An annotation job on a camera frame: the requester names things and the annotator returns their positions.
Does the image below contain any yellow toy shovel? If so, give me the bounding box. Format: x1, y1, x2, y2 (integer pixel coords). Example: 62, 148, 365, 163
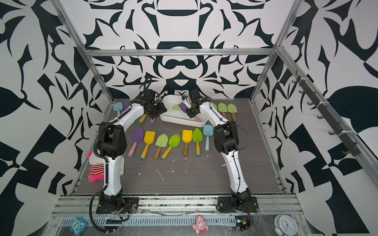
140, 131, 156, 160

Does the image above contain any pink striped plush doll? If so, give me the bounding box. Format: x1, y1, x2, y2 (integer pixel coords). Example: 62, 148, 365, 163
87, 151, 104, 183

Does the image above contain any green shovel yellow blue-tipped handle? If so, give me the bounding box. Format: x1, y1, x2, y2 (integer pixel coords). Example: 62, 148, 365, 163
192, 128, 203, 157

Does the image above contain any teal square shovel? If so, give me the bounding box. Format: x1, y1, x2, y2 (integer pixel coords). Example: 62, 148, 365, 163
113, 102, 124, 117

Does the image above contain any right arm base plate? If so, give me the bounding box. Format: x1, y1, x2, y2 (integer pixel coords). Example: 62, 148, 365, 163
216, 197, 259, 213

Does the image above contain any white slotted cable duct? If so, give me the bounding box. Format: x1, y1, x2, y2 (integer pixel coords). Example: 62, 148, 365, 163
60, 215, 236, 227

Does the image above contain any yellow shovel wooden handle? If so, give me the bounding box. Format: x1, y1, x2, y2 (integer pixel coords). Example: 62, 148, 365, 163
182, 129, 193, 157

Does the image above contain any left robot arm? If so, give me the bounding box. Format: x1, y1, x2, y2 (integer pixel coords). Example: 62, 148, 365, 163
93, 88, 167, 211

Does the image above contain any black wall hook rack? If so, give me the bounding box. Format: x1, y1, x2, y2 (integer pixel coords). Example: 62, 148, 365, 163
294, 76, 361, 156

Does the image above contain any green square shovel wooden handle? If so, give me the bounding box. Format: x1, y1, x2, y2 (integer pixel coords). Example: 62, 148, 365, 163
172, 104, 182, 112

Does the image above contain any small green circuit board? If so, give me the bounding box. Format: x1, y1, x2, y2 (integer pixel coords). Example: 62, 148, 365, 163
235, 215, 253, 231

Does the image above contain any white plastic storage box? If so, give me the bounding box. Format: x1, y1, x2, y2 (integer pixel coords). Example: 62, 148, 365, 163
159, 95, 208, 127

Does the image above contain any pink bear toy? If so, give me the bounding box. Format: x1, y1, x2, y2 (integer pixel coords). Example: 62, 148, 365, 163
192, 215, 209, 235

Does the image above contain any light blue pointed shovel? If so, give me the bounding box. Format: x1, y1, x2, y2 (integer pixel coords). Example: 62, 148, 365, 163
203, 124, 214, 151

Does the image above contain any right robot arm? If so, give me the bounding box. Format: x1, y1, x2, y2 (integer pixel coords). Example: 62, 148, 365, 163
186, 90, 252, 207

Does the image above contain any purple square shovel pink handle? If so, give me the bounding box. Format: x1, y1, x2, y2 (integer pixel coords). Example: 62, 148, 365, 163
124, 101, 131, 111

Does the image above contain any purple pointed shovel pink handle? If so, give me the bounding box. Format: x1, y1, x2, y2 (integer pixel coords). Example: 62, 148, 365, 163
128, 128, 144, 157

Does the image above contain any white alarm clock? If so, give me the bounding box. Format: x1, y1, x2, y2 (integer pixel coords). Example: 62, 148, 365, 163
274, 214, 298, 236

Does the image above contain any green pointed shovel yellow handle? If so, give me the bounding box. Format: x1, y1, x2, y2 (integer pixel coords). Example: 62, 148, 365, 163
161, 133, 181, 160

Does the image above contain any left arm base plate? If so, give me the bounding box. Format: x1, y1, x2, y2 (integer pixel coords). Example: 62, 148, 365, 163
96, 196, 139, 214

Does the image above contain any blue owl toy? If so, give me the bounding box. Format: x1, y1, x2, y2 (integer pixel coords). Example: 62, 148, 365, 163
69, 217, 87, 236

